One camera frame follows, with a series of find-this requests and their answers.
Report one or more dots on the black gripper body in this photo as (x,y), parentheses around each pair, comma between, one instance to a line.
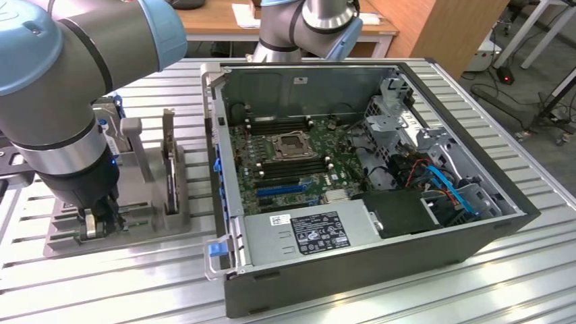
(80,182)

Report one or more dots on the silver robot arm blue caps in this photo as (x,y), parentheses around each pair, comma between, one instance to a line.
(67,67)

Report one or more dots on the grey parts rack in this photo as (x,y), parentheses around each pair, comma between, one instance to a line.
(155,199)

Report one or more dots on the hard disk with blue rails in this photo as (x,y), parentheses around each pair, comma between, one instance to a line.
(109,131)

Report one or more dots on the blue retainer clip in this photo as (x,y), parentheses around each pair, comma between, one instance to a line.
(216,165)
(221,195)

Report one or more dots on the blue case latch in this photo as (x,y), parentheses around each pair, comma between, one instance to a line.
(216,250)

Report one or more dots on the grey power supply unit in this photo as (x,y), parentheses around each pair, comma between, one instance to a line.
(265,243)

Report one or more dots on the blue expansion slot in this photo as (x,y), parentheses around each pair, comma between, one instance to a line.
(279,190)

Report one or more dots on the black expansion slot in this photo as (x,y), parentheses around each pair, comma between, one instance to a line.
(276,183)

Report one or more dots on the black slot with blue latch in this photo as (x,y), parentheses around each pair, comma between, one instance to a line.
(283,203)

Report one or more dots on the CPU socket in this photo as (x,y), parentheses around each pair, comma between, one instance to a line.
(289,145)

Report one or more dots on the finned chipset heatsink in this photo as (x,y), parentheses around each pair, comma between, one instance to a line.
(337,196)

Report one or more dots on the green motherboard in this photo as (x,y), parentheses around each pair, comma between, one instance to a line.
(332,148)

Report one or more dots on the black open PC case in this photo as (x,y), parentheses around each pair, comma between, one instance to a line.
(360,276)

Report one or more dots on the black computer mouse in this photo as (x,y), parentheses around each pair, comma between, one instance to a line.
(188,4)

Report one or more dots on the white paper stack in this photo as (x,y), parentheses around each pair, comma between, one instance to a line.
(245,17)

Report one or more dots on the grey metal disk bay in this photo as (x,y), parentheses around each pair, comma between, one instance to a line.
(483,199)
(387,128)

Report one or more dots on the wooden cabinet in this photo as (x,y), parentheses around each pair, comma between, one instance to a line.
(432,33)

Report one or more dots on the black floor bar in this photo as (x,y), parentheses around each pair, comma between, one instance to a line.
(499,101)

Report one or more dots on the white control box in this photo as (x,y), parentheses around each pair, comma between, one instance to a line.
(479,62)

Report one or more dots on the black box with red light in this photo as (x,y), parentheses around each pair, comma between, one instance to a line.
(505,76)

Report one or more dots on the black wheeled stand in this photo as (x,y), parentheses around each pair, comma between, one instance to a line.
(551,116)

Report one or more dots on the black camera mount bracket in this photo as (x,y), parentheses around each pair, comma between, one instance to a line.
(15,165)

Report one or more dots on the graphics card with metal bracket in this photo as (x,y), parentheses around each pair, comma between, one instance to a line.
(169,175)

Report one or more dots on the wooden desk white frame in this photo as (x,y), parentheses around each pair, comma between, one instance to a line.
(216,23)

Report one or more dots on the white table frame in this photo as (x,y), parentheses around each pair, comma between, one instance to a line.
(529,55)

